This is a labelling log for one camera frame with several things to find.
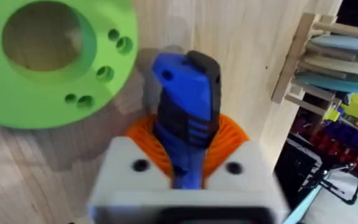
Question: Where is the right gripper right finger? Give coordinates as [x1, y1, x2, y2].
[201, 113, 288, 215]

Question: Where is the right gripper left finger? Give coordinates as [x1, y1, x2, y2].
[87, 114, 175, 215]

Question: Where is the blue electric screwdriver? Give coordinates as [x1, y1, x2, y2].
[151, 50, 223, 190]

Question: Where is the black metal stand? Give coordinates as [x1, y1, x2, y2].
[273, 133, 358, 210]

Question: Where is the shelf of coloured bins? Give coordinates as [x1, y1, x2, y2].
[290, 93, 358, 184]

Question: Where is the teal plate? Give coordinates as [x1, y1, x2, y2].
[295, 71, 358, 95]

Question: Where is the green disc with holes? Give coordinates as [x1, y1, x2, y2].
[0, 0, 139, 130]

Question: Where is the wooden peg rack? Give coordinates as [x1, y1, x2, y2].
[270, 12, 358, 118]

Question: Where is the cream plate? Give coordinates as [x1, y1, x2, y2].
[303, 53, 358, 77]

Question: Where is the pale blue plate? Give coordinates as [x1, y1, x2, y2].
[310, 34, 358, 57]

